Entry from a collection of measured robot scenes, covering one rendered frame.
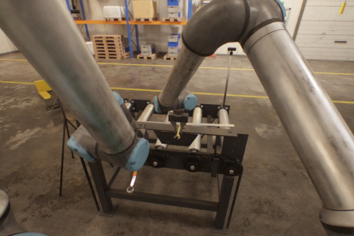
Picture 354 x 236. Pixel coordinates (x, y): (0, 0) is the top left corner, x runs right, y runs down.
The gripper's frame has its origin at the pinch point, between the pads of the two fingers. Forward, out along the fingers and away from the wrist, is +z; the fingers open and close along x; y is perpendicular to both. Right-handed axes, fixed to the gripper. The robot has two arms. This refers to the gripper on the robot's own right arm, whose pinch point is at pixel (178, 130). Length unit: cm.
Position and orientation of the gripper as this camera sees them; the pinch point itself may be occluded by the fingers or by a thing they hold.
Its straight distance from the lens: 128.5
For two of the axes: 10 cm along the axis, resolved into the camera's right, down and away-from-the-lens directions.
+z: -0.1, 8.7, 4.9
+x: 9.9, 0.8, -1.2
